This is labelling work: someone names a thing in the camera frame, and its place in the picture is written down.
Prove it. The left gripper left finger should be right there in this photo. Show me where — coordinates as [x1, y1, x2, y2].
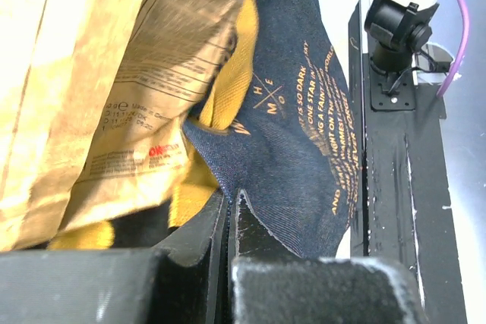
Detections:
[1, 192, 227, 323]

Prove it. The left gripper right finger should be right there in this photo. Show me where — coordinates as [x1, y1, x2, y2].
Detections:
[229, 190, 428, 323]

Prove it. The black base frame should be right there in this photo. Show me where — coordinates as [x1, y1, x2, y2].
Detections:
[348, 0, 467, 323]

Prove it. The brown kettle chips bag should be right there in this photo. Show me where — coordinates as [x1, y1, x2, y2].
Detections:
[1, 0, 258, 251]

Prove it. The dark denim tote bag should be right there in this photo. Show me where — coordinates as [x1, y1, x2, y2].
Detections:
[48, 0, 359, 258]

